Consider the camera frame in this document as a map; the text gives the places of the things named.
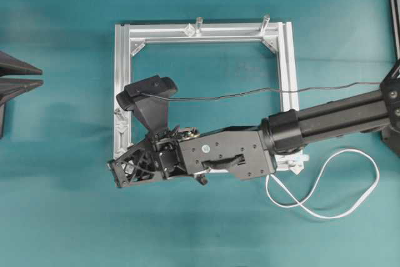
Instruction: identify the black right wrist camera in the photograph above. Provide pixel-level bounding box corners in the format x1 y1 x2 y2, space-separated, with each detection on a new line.
116 75 178 111

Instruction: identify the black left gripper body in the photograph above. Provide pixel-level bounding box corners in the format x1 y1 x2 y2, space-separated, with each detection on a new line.
0 104 6 138

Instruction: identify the clear upright pin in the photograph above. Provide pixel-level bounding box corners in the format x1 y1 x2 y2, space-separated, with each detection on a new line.
195 17 203 35
259 14 270 35

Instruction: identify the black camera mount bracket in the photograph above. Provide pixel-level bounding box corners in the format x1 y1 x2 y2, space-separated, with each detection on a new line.
133 96 169 134

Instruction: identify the clear upright pin right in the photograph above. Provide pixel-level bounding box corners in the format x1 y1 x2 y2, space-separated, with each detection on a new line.
259 14 270 35

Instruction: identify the thin black camera cable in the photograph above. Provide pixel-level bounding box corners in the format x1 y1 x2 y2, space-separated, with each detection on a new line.
137 81 384 102

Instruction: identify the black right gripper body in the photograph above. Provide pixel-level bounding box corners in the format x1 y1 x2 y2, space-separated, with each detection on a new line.
107 126 200 188

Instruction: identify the aluminium extrusion frame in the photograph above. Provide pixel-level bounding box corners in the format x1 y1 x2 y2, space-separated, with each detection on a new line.
111 21 310 176

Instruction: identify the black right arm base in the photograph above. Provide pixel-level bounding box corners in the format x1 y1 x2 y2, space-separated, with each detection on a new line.
381 127 400 156

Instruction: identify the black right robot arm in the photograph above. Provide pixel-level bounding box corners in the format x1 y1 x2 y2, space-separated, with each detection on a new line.
107 64 399 188

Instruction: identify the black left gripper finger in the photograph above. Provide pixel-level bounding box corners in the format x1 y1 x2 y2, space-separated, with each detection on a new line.
1 51 42 76
1 79 43 103

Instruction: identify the white cable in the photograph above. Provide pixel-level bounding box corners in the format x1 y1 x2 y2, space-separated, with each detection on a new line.
199 149 381 219

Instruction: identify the clear upright pin left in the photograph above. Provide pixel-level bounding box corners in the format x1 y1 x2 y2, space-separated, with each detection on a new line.
195 17 203 35

